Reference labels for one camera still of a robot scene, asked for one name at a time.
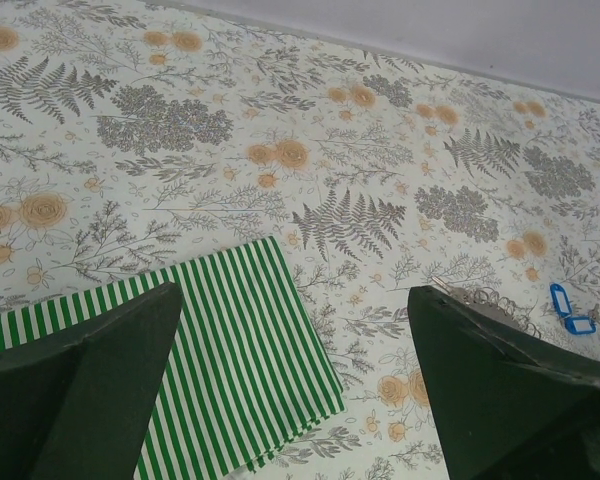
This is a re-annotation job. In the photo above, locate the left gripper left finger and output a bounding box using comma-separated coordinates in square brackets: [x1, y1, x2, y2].
[0, 283, 183, 479]

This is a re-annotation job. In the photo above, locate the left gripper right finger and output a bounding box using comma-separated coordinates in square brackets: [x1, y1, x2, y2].
[407, 286, 600, 479]

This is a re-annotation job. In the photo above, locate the blue key tag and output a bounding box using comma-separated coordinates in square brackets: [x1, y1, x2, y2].
[549, 283, 573, 318]
[564, 316, 597, 335]

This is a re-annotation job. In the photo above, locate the metal ring disc with keyrings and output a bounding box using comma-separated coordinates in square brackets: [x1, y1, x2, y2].
[431, 277, 541, 339]

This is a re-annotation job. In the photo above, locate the small silver key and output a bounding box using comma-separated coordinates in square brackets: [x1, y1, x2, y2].
[588, 303, 600, 325]

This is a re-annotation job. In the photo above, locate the green striped cloth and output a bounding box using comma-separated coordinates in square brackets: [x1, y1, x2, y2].
[0, 237, 344, 479]

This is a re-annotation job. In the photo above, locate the floral table mat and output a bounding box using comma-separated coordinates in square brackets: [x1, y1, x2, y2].
[0, 1, 600, 479]

